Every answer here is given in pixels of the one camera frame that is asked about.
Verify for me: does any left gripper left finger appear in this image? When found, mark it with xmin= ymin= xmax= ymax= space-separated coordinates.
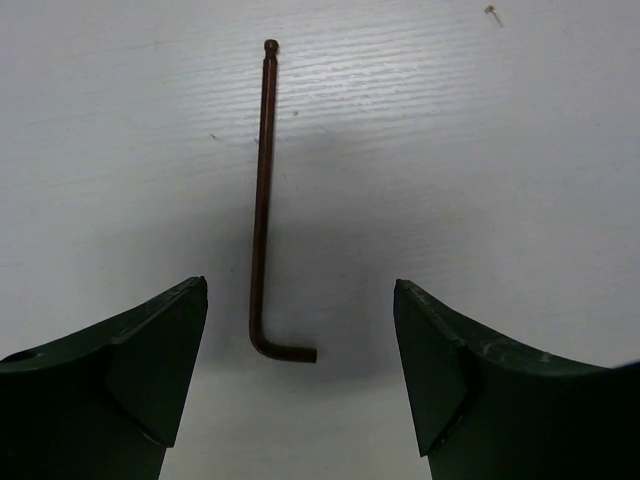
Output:
xmin=1 ymin=277 xmax=208 ymax=479

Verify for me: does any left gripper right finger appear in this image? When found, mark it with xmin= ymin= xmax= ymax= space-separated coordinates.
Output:
xmin=393 ymin=280 xmax=639 ymax=479

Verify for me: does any brown hex key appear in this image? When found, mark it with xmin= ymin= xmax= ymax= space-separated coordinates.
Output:
xmin=249 ymin=39 xmax=318 ymax=364

